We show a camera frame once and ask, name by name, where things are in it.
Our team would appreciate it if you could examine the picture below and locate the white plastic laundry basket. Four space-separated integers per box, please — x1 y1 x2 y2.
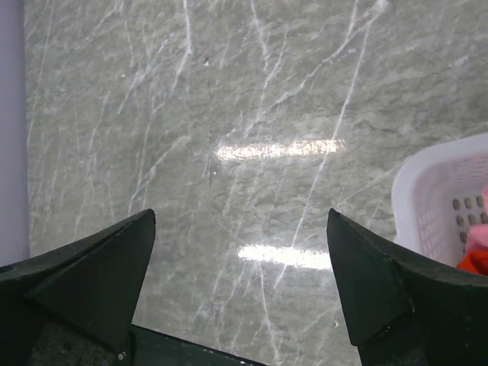
391 133 487 266

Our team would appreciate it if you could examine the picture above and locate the pink t shirt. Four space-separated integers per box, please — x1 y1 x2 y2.
465 190 488 254

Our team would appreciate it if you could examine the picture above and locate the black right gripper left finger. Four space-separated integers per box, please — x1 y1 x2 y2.
1 209 156 365

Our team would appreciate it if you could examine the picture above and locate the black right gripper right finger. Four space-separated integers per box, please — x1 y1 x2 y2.
326 210 487 365

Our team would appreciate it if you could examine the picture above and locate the orange t shirt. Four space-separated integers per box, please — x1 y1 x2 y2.
457 249 488 276

